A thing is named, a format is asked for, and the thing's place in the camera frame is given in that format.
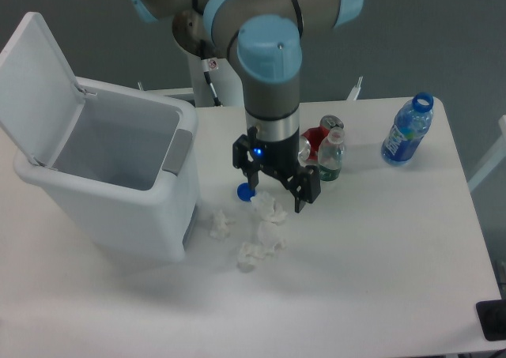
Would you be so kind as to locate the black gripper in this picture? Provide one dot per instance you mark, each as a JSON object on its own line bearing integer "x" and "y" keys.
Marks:
{"x": 277, "y": 159}

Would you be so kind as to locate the white paper ball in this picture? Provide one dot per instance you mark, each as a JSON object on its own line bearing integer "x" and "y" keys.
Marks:
{"x": 269, "y": 238}
{"x": 220, "y": 229}
{"x": 268, "y": 208}
{"x": 249, "y": 255}

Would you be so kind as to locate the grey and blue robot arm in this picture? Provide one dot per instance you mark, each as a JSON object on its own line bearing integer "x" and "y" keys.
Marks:
{"x": 260, "y": 39}

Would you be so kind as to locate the blue bottle cap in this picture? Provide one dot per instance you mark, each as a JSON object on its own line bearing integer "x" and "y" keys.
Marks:
{"x": 244, "y": 192}

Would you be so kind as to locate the crushed red soda can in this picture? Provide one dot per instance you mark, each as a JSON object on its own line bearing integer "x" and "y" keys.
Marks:
{"x": 311, "y": 139}

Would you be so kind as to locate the clear green-label water bottle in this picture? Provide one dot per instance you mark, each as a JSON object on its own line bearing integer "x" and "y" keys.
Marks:
{"x": 330, "y": 154}

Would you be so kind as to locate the blue plastic drink bottle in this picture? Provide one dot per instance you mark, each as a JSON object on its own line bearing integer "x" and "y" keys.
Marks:
{"x": 411, "y": 124}

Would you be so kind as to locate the white open trash bin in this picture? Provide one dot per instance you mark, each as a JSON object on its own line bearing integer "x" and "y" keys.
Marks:
{"x": 119, "y": 162}

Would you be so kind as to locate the black device at edge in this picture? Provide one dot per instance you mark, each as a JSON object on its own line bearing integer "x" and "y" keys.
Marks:
{"x": 491, "y": 314}

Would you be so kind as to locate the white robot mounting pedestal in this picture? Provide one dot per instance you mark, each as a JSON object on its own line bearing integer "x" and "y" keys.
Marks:
{"x": 226, "y": 83}

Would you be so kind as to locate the white frame at right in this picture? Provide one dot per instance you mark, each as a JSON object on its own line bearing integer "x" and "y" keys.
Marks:
{"x": 490, "y": 160}

